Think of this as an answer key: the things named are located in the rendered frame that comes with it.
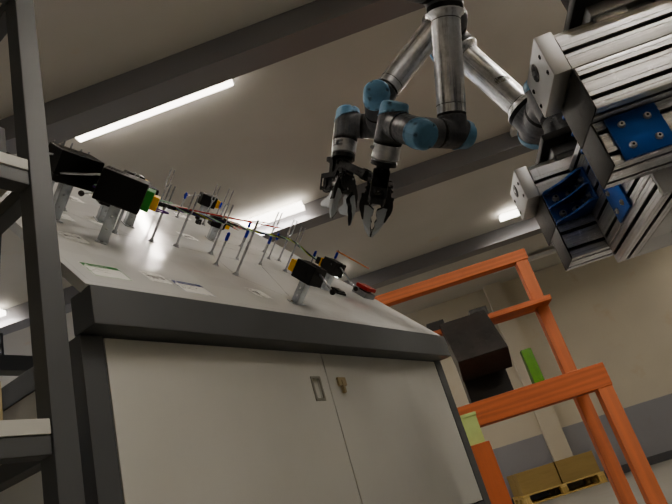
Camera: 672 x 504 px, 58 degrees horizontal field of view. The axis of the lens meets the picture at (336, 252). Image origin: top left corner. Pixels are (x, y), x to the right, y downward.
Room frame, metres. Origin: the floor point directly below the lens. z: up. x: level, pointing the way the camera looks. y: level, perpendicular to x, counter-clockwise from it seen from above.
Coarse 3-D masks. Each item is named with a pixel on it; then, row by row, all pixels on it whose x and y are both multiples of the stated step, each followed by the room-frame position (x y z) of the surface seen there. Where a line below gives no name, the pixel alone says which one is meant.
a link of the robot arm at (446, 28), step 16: (432, 0) 1.20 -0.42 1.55; (448, 0) 1.20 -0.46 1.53; (432, 16) 1.23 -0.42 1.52; (448, 16) 1.22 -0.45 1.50; (432, 32) 1.26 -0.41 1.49; (448, 32) 1.24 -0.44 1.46; (448, 48) 1.25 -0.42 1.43; (448, 64) 1.27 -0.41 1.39; (448, 80) 1.28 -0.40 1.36; (448, 96) 1.30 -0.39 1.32; (464, 96) 1.31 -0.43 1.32; (448, 112) 1.31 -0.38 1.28; (464, 112) 1.32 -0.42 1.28; (448, 128) 1.31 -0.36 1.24; (464, 128) 1.34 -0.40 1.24; (448, 144) 1.34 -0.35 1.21; (464, 144) 1.37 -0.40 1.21
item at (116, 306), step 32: (96, 288) 0.83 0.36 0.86; (96, 320) 0.82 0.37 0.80; (128, 320) 0.87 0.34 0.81; (160, 320) 0.92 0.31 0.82; (192, 320) 0.98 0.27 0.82; (224, 320) 1.05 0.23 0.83; (256, 320) 1.12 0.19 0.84; (288, 320) 1.21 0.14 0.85; (320, 320) 1.30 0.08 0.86; (320, 352) 1.35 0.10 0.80; (352, 352) 1.44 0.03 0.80; (384, 352) 1.53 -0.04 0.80; (416, 352) 1.65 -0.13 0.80; (448, 352) 1.82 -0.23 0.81
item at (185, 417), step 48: (144, 384) 0.93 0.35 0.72; (192, 384) 1.01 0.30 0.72; (240, 384) 1.11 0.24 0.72; (288, 384) 1.23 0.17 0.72; (144, 432) 0.92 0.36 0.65; (192, 432) 1.00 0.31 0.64; (240, 432) 1.09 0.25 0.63; (288, 432) 1.20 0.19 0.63; (336, 432) 1.33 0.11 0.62; (144, 480) 0.91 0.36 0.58; (192, 480) 0.98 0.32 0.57; (240, 480) 1.07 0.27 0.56; (288, 480) 1.17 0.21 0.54; (336, 480) 1.29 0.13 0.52
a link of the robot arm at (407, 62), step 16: (464, 16) 1.46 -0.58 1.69; (416, 32) 1.42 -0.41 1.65; (416, 48) 1.41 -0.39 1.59; (432, 48) 1.44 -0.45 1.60; (400, 64) 1.41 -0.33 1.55; (416, 64) 1.43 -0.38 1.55; (384, 80) 1.41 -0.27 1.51; (400, 80) 1.42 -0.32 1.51; (368, 96) 1.39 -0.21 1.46; (384, 96) 1.39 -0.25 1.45; (368, 112) 1.46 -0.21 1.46
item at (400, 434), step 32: (352, 384) 1.42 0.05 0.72; (384, 384) 1.54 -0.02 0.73; (416, 384) 1.68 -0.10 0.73; (352, 416) 1.39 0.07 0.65; (384, 416) 1.50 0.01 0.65; (416, 416) 1.64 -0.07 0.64; (448, 416) 1.79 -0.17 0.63; (352, 448) 1.36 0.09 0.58; (384, 448) 1.47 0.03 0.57; (416, 448) 1.59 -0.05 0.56; (448, 448) 1.73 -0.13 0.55; (384, 480) 1.44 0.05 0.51; (416, 480) 1.55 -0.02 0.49; (448, 480) 1.68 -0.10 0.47
